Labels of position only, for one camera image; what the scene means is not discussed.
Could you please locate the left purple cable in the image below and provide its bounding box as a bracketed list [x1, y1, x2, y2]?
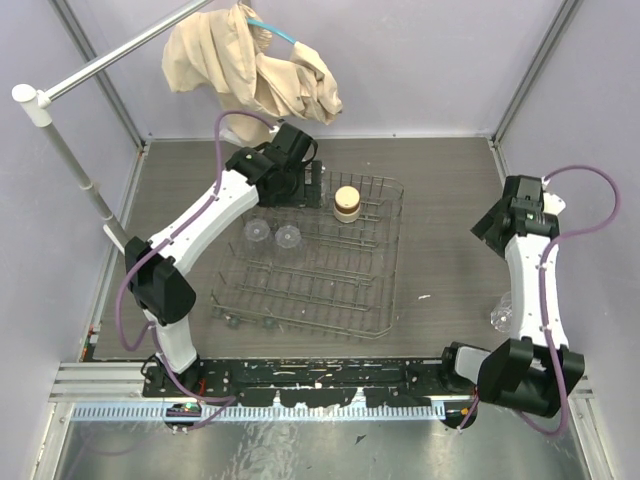
[114, 110, 281, 431]

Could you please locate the clear cup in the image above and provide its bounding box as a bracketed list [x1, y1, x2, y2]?
[243, 218, 273, 260]
[490, 292, 512, 333]
[275, 224, 304, 262]

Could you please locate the grey slotted cable duct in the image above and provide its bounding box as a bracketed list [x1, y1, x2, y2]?
[70, 401, 446, 422]

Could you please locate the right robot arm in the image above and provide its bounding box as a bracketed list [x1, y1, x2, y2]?
[438, 175, 585, 418]

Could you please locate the teal clothes hanger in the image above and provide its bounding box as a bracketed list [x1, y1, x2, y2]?
[247, 18, 297, 45]

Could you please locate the grey wire dish rack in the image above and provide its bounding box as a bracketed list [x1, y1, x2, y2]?
[210, 172, 404, 339]

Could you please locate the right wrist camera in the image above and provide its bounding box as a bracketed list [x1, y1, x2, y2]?
[541, 177, 566, 216]

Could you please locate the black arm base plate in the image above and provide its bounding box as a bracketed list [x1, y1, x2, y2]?
[140, 357, 476, 408]

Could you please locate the beige cloth garment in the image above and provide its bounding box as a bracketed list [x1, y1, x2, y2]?
[162, 3, 343, 125]

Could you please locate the metal garment rail stand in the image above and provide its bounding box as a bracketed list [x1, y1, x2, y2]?
[10, 0, 241, 251]

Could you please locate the aluminium frame rail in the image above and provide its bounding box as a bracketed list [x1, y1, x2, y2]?
[51, 362, 468, 401]

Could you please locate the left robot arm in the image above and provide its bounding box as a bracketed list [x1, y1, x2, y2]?
[119, 123, 322, 396]

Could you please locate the beige brown travel cup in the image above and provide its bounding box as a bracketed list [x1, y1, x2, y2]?
[333, 186, 361, 223]

